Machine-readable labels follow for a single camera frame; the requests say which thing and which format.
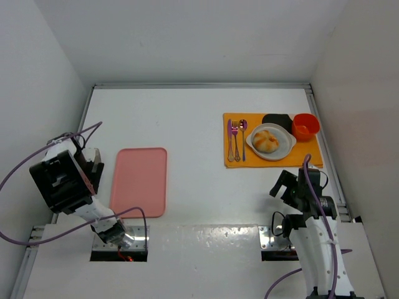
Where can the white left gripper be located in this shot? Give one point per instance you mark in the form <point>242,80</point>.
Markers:
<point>94,170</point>

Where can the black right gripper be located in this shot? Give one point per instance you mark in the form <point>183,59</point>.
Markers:
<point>287,191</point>

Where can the pink plastic tray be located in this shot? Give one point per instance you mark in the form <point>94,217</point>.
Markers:
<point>140,179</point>

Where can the round yellow orange bread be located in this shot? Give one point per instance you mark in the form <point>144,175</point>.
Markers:
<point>264,141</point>

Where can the metal spatula wooden handle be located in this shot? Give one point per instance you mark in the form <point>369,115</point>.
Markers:
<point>97,160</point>

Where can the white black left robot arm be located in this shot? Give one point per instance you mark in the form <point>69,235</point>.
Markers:
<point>68,179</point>

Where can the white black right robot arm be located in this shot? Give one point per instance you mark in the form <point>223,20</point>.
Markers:
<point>313,233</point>

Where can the clear round plate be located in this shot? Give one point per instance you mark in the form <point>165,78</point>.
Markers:
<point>286,142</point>

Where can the orange plastic cup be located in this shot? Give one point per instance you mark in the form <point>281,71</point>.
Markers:
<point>305,126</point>

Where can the orange placemat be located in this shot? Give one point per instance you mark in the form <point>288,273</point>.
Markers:
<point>294,159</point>

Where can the black round coaster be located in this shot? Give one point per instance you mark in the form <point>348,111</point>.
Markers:
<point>282,120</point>

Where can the purple metallic spoon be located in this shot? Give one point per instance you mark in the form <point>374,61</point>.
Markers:
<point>243,127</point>

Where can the purple metallic fork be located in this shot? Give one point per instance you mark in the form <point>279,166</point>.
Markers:
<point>234,129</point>

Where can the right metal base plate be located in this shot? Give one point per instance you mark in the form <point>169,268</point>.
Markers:
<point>272,239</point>

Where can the metal base plate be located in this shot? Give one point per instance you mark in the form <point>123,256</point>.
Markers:
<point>133,240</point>
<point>272,239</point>

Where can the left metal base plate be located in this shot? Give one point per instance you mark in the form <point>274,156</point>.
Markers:
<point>133,240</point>

